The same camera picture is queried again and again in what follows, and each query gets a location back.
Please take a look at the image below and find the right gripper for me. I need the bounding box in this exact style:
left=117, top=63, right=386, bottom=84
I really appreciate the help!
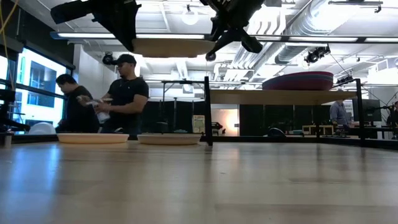
left=200, top=0, right=265, bottom=54

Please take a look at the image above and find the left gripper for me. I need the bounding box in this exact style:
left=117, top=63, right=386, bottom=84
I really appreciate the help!
left=91, top=0, right=142, bottom=52

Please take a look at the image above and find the off-white plate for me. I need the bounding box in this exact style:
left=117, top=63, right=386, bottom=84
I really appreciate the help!
left=131, top=38, right=216, bottom=58
left=136, top=133, right=203, bottom=146

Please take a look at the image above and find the cream plate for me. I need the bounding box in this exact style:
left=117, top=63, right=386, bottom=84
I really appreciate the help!
left=57, top=133, right=130, bottom=144

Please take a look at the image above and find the person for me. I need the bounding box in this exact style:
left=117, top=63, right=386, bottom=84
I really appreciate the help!
left=328, top=99, right=351, bottom=133
left=93, top=54, right=150, bottom=137
left=55, top=73, right=101, bottom=134

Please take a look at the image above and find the black metal rack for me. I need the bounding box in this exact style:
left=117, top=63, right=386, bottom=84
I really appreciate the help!
left=160, top=79, right=206, bottom=135

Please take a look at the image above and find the white cloth bag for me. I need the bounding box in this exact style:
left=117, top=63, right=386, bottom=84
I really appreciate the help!
left=77, top=95, right=113, bottom=124

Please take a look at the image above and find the overhead light bar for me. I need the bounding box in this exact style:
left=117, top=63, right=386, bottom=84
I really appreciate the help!
left=49, top=30, right=398, bottom=44

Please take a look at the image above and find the black partition screen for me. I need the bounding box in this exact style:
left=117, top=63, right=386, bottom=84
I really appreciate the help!
left=239, top=104, right=331, bottom=137
left=141, top=99, right=206, bottom=135

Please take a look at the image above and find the poster sign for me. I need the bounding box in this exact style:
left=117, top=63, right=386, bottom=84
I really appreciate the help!
left=192, top=114, right=206, bottom=134

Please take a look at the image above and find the large window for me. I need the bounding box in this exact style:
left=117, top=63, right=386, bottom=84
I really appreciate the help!
left=0, top=46, right=75, bottom=133

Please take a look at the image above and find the blue chair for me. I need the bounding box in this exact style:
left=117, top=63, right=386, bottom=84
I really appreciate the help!
left=267, top=126, right=287, bottom=138

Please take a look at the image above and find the low wooden bench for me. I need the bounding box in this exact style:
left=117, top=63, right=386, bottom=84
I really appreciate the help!
left=302, top=124, right=336, bottom=136

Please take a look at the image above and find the black ceiling track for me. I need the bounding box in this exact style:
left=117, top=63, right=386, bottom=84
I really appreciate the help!
left=328, top=0, right=384, bottom=14

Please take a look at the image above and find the white chair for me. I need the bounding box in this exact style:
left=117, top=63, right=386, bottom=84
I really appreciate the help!
left=27, top=121, right=57, bottom=135

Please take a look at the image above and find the black equipment stand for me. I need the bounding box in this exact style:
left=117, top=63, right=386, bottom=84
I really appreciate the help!
left=0, top=79, right=31, bottom=134

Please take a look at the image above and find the black computer monitor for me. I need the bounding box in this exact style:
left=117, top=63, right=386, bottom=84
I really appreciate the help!
left=352, top=98, right=382, bottom=123

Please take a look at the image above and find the small white cup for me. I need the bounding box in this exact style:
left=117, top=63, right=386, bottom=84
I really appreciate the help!
left=2, top=130, right=14, bottom=149

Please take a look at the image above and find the white ring lamp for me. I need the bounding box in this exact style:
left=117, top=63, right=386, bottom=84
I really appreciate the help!
left=181, top=6, right=200, bottom=26

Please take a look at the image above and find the black frame wooden shelf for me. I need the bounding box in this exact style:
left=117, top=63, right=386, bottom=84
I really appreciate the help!
left=203, top=76, right=364, bottom=147

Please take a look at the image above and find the silver ventilation duct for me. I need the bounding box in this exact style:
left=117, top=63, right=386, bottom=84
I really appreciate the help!
left=273, top=0, right=352, bottom=65

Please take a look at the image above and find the yellow cable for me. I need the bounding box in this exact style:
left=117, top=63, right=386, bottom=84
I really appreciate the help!
left=0, top=0, right=19, bottom=91

